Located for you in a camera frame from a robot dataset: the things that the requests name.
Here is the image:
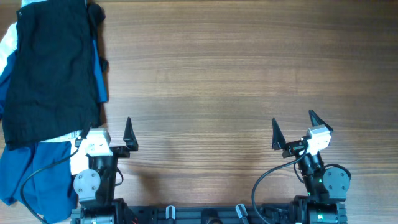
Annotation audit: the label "blue garment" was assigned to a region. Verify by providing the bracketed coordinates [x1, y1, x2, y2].
[1, 41, 108, 223]

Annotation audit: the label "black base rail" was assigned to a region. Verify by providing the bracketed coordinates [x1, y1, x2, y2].
[70, 203, 348, 224]

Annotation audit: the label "black shorts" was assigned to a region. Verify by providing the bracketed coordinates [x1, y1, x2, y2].
[2, 0, 104, 149]

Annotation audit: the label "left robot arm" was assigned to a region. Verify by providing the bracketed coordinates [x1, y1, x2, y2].
[70, 118, 139, 224]

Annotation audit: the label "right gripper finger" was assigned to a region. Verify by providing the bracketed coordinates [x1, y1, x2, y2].
[308, 110, 333, 131]
[272, 118, 286, 150]

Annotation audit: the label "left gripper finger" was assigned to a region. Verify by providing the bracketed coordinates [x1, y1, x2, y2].
[123, 117, 139, 151]
[75, 123, 91, 148]

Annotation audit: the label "black garment under pile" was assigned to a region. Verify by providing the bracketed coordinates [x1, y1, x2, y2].
[87, 2, 108, 72]

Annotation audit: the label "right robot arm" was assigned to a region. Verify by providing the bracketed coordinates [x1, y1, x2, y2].
[272, 110, 351, 223]

